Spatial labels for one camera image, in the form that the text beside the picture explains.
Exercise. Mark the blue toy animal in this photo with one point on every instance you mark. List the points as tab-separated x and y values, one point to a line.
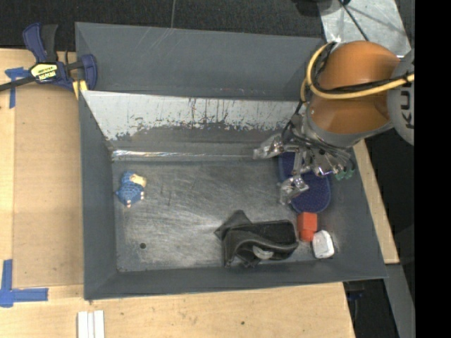
129	188

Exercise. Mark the red small block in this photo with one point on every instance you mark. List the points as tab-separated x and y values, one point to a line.
307	224

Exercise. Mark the grey metal bin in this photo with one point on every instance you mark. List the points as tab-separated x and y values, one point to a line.
197	203

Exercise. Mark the blue oval mesh pad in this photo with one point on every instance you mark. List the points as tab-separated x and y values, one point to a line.
315	197

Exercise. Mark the white small box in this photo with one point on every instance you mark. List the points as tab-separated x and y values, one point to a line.
322	245

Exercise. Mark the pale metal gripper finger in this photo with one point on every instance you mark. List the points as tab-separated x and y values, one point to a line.
293	188
269	149

